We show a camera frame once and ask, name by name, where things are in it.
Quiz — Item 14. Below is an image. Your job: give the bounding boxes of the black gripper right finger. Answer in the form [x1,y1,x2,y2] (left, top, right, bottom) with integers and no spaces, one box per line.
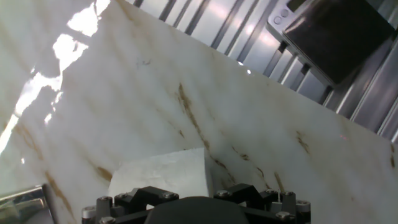
[213,183,312,224]

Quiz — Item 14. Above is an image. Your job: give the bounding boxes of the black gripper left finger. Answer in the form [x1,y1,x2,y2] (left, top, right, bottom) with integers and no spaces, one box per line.
[81,185,180,224]

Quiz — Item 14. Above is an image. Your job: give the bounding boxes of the white toilet paper roll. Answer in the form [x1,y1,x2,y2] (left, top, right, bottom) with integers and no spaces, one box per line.
[107,147,214,200]

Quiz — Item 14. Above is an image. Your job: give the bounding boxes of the shiny metal paper shelf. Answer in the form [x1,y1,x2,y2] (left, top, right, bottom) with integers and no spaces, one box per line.
[0,185,55,224]

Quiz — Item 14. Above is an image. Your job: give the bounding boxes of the marble pattern board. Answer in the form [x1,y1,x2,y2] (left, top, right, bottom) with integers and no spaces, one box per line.
[0,0,398,224]

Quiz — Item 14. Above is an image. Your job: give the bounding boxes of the silver digital scale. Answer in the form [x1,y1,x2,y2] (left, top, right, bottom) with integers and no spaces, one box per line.
[266,0,397,88]

